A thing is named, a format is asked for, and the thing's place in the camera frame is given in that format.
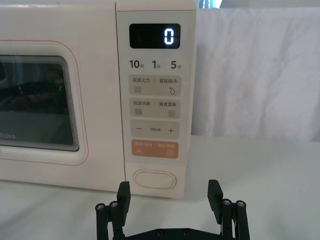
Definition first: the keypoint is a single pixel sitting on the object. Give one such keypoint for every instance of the cream microwave oven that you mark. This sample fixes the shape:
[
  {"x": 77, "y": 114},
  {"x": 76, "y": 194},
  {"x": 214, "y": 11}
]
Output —
[{"x": 95, "y": 100}]

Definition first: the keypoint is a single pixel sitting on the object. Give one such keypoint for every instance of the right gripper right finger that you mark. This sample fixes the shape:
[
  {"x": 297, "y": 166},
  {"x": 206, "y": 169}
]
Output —
[{"x": 230, "y": 220}]

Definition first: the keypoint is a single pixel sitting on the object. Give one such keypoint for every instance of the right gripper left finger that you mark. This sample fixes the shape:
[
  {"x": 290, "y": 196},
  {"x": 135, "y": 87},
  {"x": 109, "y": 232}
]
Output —
[{"x": 113, "y": 217}]

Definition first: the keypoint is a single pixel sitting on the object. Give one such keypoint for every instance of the white curtain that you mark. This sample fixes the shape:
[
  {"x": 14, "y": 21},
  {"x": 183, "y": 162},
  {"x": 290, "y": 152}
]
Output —
[{"x": 262, "y": 75}]

